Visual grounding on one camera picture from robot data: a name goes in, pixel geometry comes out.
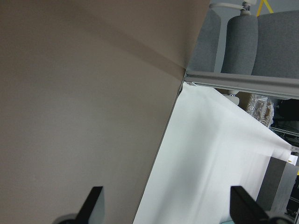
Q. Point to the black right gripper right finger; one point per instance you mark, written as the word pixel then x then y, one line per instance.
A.
pixel 244 209

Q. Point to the white hanging cloth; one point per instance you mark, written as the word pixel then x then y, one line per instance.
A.
pixel 210 144

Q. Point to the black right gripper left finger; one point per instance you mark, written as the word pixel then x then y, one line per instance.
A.
pixel 93 209

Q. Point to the aluminium frame rail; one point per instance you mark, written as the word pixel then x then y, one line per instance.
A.
pixel 270 86

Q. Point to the grey office chair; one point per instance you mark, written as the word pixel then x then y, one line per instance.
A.
pixel 259 45

